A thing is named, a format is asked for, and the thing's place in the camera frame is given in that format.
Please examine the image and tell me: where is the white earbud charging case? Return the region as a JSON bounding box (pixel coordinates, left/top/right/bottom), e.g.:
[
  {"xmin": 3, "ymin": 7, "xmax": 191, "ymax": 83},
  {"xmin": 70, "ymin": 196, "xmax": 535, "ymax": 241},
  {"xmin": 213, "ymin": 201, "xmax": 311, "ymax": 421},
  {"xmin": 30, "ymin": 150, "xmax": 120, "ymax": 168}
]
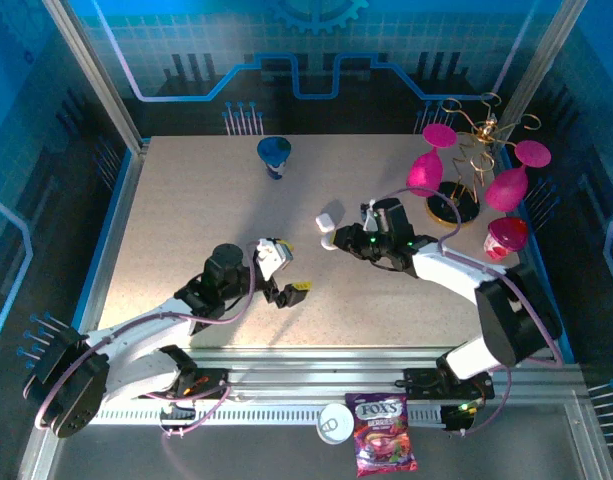
[{"xmin": 314, "ymin": 212, "xmax": 343, "ymax": 250}]

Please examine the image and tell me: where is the aluminium mounting rail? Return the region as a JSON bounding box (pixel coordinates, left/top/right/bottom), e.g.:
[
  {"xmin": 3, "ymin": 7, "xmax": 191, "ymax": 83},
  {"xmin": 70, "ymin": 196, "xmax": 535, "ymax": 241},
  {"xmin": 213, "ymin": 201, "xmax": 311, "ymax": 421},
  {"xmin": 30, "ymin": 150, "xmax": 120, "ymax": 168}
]
[{"xmin": 48, "ymin": 347, "xmax": 582, "ymax": 406}]

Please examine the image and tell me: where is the white slotted cable duct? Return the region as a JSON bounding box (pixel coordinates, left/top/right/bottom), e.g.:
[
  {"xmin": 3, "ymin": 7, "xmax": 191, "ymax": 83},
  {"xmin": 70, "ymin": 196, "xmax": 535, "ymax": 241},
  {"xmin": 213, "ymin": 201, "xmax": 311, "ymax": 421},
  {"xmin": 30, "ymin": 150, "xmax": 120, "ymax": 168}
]
[{"xmin": 63, "ymin": 402, "xmax": 447, "ymax": 426}]

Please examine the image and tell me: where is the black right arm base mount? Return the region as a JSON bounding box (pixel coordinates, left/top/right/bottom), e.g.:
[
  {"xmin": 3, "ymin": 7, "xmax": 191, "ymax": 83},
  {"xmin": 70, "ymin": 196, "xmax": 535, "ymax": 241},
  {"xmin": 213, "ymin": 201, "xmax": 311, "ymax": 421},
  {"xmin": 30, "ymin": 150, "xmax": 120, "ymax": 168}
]
[{"xmin": 395, "ymin": 367, "xmax": 495, "ymax": 432}]

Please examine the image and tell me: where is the aluminium frame post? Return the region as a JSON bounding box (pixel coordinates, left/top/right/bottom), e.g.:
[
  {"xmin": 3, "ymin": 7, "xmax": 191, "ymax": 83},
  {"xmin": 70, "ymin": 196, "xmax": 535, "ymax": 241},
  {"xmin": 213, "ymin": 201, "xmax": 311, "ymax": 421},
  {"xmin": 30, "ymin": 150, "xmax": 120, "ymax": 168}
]
[
  {"xmin": 40, "ymin": 0, "xmax": 150, "ymax": 151},
  {"xmin": 495, "ymin": 0, "xmax": 587, "ymax": 136}
]

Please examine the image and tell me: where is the red pink jelly cup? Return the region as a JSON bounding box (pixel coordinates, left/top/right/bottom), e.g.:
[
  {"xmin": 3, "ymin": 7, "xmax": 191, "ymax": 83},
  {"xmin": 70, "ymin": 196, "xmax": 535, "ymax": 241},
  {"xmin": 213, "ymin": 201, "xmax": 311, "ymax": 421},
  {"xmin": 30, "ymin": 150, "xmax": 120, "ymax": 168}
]
[{"xmin": 486, "ymin": 216, "xmax": 530, "ymax": 263}]

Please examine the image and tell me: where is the purple Fox's candy bag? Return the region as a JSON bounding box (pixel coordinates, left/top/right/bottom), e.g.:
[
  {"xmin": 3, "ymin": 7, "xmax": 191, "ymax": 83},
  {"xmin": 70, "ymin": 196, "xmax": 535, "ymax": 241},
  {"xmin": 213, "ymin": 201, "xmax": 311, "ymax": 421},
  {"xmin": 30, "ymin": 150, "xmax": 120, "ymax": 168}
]
[{"xmin": 344, "ymin": 392, "xmax": 418, "ymax": 478}]

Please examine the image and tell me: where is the pink wine glass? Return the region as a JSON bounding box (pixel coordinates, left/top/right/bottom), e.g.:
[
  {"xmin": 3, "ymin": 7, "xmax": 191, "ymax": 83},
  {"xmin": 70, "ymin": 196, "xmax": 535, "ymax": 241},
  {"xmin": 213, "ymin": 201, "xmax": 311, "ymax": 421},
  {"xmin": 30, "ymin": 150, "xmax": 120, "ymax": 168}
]
[
  {"xmin": 406, "ymin": 123, "xmax": 458, "ymax": 199},
  {"xmin": 484, "ymin": 139, "xmax": 553, "ymax": 212}
]

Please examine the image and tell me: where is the gold wire glass stand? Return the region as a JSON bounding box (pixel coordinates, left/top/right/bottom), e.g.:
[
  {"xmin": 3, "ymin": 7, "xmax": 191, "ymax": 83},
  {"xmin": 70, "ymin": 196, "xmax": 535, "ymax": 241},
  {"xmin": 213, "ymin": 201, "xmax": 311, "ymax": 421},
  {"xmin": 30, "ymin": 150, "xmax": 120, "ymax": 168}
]
[{"xmin": 424, "ymin": 91, "xmax": 543, "ymax": 227}]

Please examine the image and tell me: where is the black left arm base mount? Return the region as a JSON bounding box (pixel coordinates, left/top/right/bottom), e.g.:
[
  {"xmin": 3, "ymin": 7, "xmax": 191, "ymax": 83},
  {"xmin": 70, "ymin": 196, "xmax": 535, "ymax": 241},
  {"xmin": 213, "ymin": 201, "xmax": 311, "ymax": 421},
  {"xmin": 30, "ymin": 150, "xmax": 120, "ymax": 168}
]
[{"xmin": 138, "ymin": 367, "xmax": 232, "ymax": 401}]

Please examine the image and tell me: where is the blue plastic cup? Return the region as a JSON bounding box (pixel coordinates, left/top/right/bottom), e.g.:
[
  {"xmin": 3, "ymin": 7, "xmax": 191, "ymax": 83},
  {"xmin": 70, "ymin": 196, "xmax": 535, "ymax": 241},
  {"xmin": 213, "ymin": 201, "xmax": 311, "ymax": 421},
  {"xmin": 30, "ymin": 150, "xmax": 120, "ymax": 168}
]
[{"xmin": 256, "ymin": 136, "xmax": 292, "ymax": 182}]

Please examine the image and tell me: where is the white pull-tab can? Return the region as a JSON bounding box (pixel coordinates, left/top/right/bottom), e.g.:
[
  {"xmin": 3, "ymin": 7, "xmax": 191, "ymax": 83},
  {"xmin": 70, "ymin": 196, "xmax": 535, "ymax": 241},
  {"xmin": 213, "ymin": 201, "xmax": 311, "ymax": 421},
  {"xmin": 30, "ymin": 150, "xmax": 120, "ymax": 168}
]
[{"xmin": 316, "ymin": 402, "xmax": 356, "ymax": 444}]

